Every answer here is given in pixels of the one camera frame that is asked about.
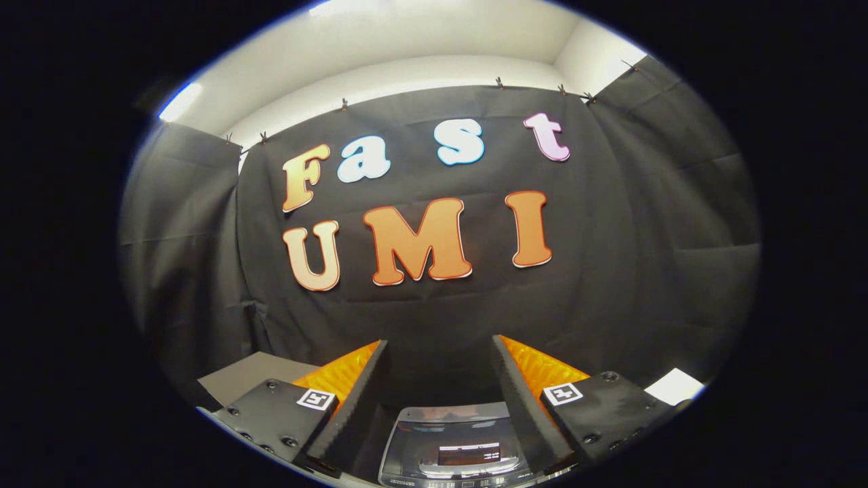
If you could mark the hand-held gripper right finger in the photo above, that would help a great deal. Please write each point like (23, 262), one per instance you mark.
(522, 413)

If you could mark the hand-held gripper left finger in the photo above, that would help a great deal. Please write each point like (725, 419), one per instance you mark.
(352, 413)

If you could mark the grey washing machine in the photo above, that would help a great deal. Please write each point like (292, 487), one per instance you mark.
(407, 482)

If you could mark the grey side table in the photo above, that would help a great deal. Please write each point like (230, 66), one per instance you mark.
(244, 373)

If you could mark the white flat panel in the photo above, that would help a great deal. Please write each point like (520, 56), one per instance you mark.
(675, 388)

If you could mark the black backdrop cloth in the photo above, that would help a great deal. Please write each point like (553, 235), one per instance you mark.
(610, 271)

